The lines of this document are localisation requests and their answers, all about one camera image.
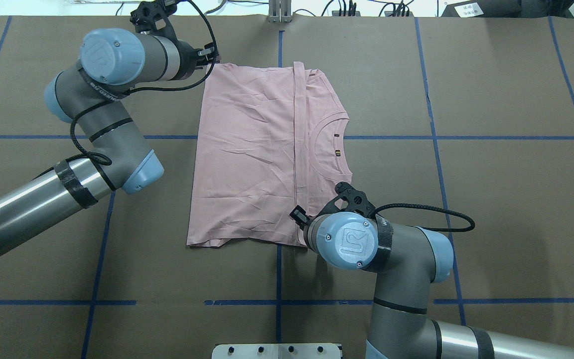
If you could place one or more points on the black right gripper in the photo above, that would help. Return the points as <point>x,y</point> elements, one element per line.
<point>299,216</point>

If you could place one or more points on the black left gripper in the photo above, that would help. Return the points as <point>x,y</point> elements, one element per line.
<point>188,57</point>

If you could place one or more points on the pink Snoopy t-shirt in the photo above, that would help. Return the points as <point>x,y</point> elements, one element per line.
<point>269,139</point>

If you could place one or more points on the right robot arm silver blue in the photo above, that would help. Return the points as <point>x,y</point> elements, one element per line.
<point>407,260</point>

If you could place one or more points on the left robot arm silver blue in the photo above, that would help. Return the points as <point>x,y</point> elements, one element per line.
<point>112,153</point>

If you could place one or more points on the grey hub with orange plugs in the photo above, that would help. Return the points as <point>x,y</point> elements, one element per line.
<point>345,8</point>

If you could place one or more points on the black monitor stand box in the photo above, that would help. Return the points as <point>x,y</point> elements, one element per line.
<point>482,8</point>

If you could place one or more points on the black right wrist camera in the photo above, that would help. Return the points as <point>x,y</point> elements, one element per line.
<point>350,200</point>

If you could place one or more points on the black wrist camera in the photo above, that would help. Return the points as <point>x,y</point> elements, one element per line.
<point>350,200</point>
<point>152,17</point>

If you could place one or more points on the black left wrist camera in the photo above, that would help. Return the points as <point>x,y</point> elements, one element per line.
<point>152,17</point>

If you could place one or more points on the aluminium frame post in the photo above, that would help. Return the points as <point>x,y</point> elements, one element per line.
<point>280,11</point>

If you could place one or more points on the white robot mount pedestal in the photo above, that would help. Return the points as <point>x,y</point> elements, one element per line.
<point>279,351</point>

